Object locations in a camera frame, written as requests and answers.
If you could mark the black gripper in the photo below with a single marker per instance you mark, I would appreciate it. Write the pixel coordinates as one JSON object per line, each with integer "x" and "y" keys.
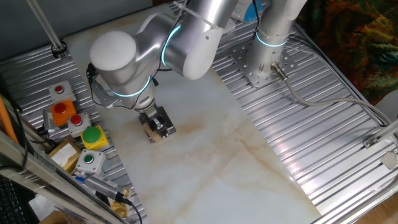
{"x": 150, "y": 117}

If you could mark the wooden block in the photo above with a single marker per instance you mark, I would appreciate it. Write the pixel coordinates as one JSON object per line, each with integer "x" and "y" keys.
{"x": 150, "y": 134}

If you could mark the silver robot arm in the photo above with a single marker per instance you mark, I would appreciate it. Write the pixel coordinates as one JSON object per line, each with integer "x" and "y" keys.
{"x": 118, "y": 62}

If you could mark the silver digital scale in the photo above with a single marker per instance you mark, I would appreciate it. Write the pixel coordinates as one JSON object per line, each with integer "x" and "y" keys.
{"x": 170, "y": 124}

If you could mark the yellow box green mushroom button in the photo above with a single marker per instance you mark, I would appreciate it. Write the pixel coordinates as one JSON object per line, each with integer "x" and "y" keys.
{"x": 99, "y": 144}

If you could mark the marble pattern board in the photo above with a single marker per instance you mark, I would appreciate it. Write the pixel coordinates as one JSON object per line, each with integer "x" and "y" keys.
{"x": 202, "y": 171}

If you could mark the grey box green button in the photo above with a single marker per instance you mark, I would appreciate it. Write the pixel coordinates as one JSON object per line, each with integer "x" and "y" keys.
{"x": 98, "y": 165}

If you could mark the grey box red mushroom button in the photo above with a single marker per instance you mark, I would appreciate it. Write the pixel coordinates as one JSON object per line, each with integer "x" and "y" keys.
{"x": 74, "y": 130}

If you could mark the orange box red button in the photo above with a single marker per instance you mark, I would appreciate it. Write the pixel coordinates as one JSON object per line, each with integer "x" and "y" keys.
{"x": 66, "y": 116}

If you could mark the yellow packaging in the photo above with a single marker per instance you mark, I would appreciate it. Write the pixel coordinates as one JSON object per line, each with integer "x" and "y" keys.
{"x": 119, "y": 210}

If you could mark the grey box flat red button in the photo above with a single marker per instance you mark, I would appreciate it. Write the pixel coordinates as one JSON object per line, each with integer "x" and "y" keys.
{"x": 68, "y": 93}

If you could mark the blue tissue pack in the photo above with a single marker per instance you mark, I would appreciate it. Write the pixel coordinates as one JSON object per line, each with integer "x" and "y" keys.
{"x": 79, "y": 180}

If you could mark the black pole clamp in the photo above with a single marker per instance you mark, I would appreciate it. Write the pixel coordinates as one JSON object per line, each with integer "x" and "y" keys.
{"x": 56, "y": 51}

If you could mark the cardboard box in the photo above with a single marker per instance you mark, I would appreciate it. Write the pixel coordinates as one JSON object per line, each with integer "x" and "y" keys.
{"x": 53, "y": 219}

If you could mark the white paper sheet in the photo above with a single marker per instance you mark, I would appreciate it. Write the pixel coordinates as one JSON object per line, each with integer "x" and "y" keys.
{"x": 40, "y": 205}

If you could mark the blue and white device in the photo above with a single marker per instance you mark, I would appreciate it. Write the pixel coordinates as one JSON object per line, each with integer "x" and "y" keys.
{"x": 248, "y": 14}

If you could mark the metal pole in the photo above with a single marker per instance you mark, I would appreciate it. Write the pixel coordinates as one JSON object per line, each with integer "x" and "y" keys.
{"x": 46, "y": 28}

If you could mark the orange pole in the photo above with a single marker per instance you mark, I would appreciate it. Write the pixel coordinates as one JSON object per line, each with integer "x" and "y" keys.
{"x": 6, "y": 121}

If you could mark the black keyboard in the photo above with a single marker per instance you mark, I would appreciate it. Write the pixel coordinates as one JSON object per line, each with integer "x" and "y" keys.
{"x": 11, "y": 202}

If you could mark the colourful patterned cloth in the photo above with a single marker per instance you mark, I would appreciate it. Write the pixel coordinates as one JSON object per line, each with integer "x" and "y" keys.
{"x": 357, "y": 46}

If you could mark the white tag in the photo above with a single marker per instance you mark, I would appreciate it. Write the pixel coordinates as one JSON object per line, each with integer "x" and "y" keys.
{"x": 390, "y": 160}

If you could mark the silver camera mount bracket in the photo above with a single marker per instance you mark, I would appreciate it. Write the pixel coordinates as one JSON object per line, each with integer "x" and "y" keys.
{"x": 102, "y": 95}

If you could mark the silver ribbed camera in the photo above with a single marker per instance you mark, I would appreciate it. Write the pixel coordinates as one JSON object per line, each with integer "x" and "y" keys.
{"x": 102, "y": 186}

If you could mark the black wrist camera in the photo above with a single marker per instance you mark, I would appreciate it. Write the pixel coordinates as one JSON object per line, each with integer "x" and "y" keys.
{"x": 91, "y": 71}

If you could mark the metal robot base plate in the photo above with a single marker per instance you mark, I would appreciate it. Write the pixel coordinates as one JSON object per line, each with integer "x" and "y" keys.
{"x": 248, "y": 74}

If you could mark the aluminium frame beam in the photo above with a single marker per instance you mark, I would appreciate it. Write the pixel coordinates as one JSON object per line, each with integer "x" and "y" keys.
{"x": 31, "y": 168}

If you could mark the small metal bracket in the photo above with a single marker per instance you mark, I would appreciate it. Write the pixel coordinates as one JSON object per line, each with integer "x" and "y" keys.
{"x": 371, "y": 142}

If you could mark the aluminium frame bar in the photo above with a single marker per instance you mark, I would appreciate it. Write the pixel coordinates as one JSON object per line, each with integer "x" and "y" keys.
{"x": 388, "y": 129}

